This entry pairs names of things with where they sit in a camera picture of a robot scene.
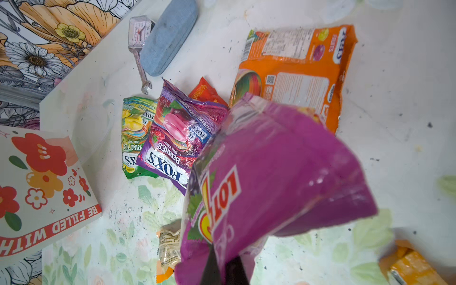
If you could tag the purple Lotte gummy bag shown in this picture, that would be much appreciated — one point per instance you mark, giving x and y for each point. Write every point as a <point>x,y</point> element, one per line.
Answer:
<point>272,170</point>

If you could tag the green Foxs candy bag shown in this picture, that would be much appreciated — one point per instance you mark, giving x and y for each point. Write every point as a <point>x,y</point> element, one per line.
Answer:
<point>137,117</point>

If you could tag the orange Foxs candy bag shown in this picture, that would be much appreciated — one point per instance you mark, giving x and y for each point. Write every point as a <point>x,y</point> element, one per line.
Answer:
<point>304,67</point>

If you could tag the blue grey glasses case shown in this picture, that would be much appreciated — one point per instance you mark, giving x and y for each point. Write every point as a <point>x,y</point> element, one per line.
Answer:
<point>168,36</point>

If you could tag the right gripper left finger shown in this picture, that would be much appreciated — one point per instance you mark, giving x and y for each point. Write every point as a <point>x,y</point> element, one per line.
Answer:
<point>211,274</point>

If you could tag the purple Foxs berries candy bag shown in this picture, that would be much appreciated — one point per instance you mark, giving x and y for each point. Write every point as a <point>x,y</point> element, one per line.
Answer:
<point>181,128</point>

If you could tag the red snack packet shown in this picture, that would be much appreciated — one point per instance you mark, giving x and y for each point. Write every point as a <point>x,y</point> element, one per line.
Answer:
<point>204,92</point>

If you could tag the white floral paper bag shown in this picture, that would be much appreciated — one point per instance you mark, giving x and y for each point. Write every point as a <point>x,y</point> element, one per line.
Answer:
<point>45,194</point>

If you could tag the small square clock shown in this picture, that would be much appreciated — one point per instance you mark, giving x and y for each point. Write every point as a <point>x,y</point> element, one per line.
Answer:
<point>140,28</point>

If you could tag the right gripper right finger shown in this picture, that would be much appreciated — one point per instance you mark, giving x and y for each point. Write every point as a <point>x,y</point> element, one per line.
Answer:
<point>235,273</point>

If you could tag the small tan snack packet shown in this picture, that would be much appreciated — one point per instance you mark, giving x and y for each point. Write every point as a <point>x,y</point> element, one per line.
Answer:
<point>168,253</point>

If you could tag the silver wrench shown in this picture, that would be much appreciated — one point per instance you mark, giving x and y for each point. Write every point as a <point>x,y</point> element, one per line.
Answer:
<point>146,85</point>

